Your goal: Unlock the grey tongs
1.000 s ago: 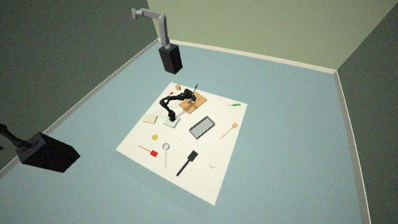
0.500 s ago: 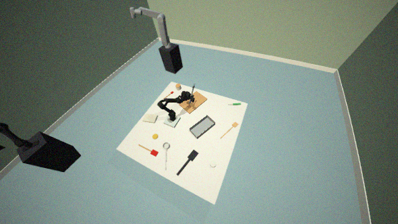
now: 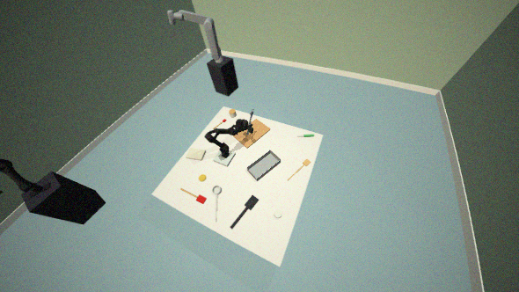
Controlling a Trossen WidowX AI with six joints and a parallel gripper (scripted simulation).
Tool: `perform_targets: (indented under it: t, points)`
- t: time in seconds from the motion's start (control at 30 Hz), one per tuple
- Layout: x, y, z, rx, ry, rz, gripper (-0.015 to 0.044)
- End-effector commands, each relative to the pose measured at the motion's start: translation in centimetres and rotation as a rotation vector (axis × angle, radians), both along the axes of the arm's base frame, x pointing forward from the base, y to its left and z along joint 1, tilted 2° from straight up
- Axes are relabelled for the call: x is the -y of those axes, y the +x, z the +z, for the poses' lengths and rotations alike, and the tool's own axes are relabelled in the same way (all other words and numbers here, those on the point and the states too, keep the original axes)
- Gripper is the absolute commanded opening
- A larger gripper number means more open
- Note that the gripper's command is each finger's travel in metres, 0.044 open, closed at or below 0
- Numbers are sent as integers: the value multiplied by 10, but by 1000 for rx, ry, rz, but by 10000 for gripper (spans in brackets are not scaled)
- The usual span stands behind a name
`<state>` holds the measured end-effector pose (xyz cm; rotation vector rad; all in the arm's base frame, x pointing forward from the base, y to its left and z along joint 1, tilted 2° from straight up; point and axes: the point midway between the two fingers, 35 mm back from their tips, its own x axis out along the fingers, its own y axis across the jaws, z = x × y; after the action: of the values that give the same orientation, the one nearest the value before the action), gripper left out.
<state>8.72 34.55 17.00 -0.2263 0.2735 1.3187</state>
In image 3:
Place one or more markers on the light brown wooden board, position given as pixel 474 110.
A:
pixel 259 129

